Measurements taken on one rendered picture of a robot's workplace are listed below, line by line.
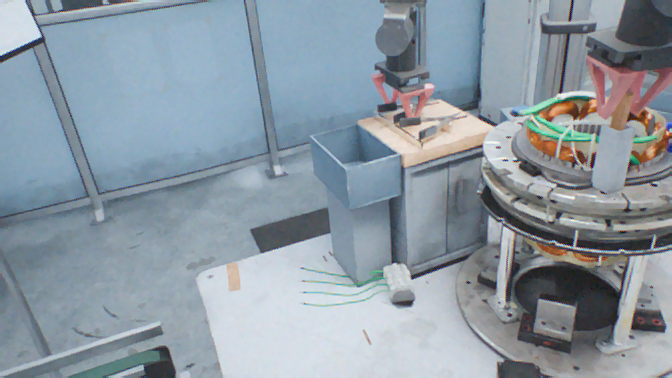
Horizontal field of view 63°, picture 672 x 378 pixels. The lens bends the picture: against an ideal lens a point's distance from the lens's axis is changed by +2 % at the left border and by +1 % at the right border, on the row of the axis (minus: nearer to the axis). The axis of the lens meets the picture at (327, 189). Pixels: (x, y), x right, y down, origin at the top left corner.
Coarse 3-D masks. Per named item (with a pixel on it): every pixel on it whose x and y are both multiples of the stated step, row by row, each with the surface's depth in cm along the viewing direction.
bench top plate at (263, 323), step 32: (256, 256) 120; (288, 256) 119; (320, 256) 118; (224, 288) 111; (256, 288) 110; (288, 288) 110; (320, 288) 109; (352, 288) 108; (384, 288) 107; (416, 288) 106; (448, 288) 105; (224, 320) 103; (256, 320) 102; (288, 320) 102; (320, 320) 101; (352, 320) 100; (384, 320) 99; (416, 320) 99; (448, 320) 98; (224, 352) 96; (256, 352) 95; (288, 352) 95; (320, 352) 94; (352, 352) 93; (384, 352) 93; (416, 352) 92; (448, 352) 91; (480, 352) 91
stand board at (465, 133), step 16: (432, 112) 109; (448, 112) 109; (464, 112) 108; (368, 128) 105; (384, 128) 105; (416, 128) 103; (464, 128) 101; (480, 128) 101; (400, 144) 98; (432, 144) 97; (448, 144) 97; (464, 144) 98; (480, 144) 100; (416, 160) 95
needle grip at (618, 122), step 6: (624, 96) 66; (630, 96) 66; (624, 102) 67; (630, 102) 67; (618, 108) 68; (624, 108) 67; (630, 108) 67; (618, 114) 68; (624, 114) 68; (612, 120) 69; (618, 120) 68; (624, 120) 68; (612, 126) 69; (618, 126) 69; (624, 126) 69
